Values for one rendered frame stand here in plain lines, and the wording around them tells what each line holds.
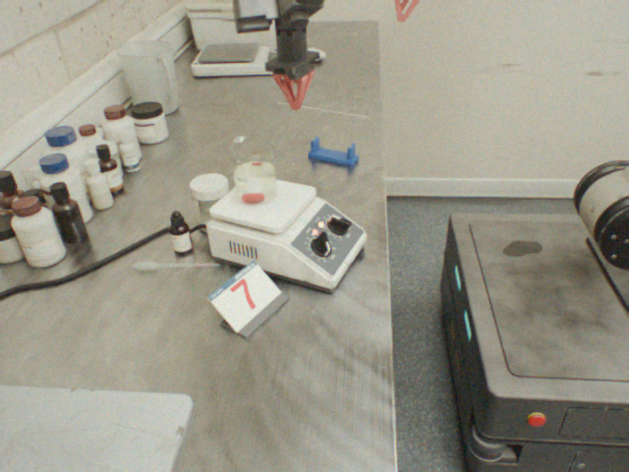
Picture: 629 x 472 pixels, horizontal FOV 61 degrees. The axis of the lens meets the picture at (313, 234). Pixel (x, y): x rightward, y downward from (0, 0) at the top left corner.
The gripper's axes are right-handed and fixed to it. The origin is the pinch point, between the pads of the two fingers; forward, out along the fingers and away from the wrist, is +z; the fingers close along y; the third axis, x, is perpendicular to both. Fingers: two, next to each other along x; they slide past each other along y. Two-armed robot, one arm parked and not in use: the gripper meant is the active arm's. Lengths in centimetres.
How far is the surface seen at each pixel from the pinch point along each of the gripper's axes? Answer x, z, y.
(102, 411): 12, 9, 66
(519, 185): 32, 79, -132
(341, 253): 24.8, 6.8, 32.2
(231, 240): 10.4, 5.0, 38.0
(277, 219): 16.8, 1.4, 35.4
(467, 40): 5, 18, -122
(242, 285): 15.7, 7.2, 43.6
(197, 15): -63, -2, -51
